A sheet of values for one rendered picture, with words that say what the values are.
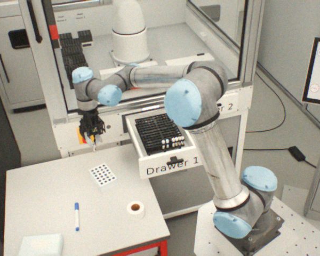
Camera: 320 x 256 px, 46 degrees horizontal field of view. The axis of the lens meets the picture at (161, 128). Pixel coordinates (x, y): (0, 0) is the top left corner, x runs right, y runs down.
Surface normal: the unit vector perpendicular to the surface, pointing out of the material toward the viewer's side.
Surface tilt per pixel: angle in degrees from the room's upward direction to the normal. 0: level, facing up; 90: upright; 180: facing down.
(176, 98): 85
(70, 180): 0
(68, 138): 90
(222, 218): 97
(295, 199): 5
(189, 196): 90
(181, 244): 0
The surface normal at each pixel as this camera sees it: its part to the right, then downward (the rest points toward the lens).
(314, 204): -0.35, 0.59
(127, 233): -0.04, -0.79
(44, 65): 0.29, 0.58
